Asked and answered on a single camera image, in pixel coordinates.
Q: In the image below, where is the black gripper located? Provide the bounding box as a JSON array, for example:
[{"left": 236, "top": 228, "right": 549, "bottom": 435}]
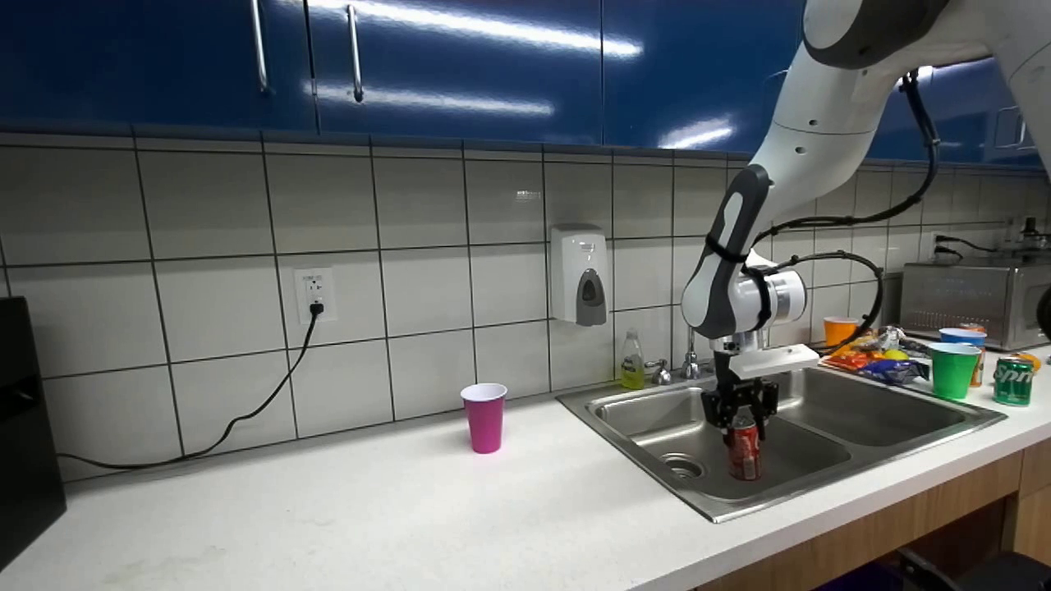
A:
[{"left": 698, "top": 375, "right": 784, "bottom": 451}]

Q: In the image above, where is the red soda can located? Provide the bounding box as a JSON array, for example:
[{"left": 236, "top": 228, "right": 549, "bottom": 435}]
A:
[{"left": 727, "top": 425, "right": 766, "bottom": 482}]

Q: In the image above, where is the stainless steel double sink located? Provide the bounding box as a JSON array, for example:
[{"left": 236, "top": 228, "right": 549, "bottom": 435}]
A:
[{"left": 556, "top": 355, "right": 1009, "bottom": 527}]

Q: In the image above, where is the green soda can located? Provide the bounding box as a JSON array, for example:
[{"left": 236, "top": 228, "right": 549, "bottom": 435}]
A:
[{"left": 991, "top": 355, "right": 1039, "bottom": 410}]

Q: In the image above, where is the green dish soap bottle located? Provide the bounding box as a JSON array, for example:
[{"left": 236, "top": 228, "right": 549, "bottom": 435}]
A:
[{"left": 612, "top": 329, "right": 650, "bottom": 393}]

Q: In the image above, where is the red snack packet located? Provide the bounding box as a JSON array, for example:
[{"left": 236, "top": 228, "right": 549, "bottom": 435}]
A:
[{"left": 828, "top": 345, "right": 879, "bottom": 377}]

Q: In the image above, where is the orange plastic cup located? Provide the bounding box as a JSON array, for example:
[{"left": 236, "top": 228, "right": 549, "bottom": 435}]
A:
[{"left": 822, "top": 315, "right": 861, "bottom": 355}]

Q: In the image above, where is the blue snack packet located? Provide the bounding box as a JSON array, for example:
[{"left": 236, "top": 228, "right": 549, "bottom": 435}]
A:
[{"left": 856, "top": 357, "right": 934, "bottom": 391}]

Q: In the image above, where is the wooden lower cabinet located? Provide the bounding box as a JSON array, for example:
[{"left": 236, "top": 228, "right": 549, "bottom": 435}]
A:
[{"left": 698, "top": 442, "right": 1051, "bottom": 591}]

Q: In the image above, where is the silver snack wrapper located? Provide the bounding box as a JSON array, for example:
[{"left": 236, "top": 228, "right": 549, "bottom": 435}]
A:
[{"left": 875, "top": 322, "right": 935, "bottom": 362}]

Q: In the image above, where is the green plastic cup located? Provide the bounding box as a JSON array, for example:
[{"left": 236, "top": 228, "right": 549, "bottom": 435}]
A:
[{"left": 927, "top": 342, "right": 985, "bottom": 404}]

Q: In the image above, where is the blue rimmed white cup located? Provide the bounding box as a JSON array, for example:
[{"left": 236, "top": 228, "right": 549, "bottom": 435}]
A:
[{"left": 935, "top": 322, "right": 991, "bottom": 355}]

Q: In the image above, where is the steel toaster oven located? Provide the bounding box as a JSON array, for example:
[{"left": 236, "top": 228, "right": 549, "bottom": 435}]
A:
[{"left": 890, "top": 258, "right": 1051, "bottom": 355}]

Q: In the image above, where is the magenta plastic cup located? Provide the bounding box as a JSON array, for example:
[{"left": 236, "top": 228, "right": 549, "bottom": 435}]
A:
[{"left": 461, "top": 382, "right": 512, "bottom": 458}]

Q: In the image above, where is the dark office chair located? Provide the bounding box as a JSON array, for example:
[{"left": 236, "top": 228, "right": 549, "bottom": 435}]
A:
[{"left": 890, "top": 530, "right": 1051, "bottom": 591}]

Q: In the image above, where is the blue glossy cabinet door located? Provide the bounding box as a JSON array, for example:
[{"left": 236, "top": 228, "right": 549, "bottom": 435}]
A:
[
  {"left": 303, "top": 0, "right": 609, "bottom": 150},
  {"left": 597, "top": 0, "right": 811, "bottom": 165},
  {"left": 927, "top": 61, "right": 1024, "bottom": 172},
  {"left": 0, "top": 0, "right": 312, "bottom": 143}
]

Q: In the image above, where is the black coffee maker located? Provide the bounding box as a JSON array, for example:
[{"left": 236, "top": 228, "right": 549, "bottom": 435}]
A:
[{"left": 0, "top": 297, "right": 69, "bottom": 574}]

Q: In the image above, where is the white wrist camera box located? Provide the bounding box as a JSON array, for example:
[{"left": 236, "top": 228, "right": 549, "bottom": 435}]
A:
[{"left": 729, "top": 342, "right": 825, "bottom": 386}]

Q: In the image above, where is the white wall soap dispenser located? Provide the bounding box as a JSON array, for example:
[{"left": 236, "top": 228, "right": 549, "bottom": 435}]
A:
[{"left": 546, "top": 228, "right": 612, "bottom": 329}]

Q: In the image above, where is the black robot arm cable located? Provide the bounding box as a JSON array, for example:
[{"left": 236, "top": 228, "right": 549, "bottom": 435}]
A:
[{"left": 751, "top": 71, "right": 947, "bottom": 355}]

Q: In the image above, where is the white wall outlet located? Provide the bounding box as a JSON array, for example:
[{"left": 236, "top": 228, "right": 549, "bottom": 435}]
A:
[{"left": 292, "top": 265, "right": 339, "bottom": 326}]

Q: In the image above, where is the black power cord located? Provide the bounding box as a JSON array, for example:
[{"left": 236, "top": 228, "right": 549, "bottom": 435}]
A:
[{"left": 55, "top": 304, "right": 330, "bottom": 475}]

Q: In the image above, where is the silver cabinet door handle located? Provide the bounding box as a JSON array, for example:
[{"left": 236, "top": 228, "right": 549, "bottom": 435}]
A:
[
  {"left": 345, "top": 0, "right": 367, "bottom": 104},
  {"left": 249, "top": 0, "right": 275, "bottom": 99}
]

